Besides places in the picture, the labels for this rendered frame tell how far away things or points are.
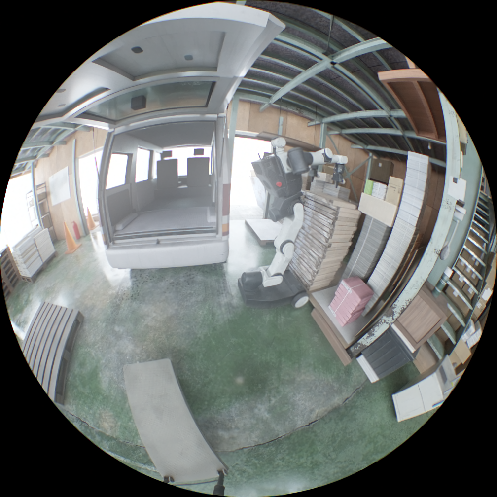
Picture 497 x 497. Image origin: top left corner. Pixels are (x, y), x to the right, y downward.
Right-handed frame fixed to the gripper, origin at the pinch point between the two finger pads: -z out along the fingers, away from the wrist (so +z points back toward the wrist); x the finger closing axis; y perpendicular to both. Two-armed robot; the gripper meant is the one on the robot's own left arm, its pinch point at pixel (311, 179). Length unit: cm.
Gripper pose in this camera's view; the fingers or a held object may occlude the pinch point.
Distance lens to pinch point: 159.7
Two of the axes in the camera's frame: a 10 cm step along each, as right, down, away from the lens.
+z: 0.9, -8.7, -4.9
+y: 9.6, -0.6, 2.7
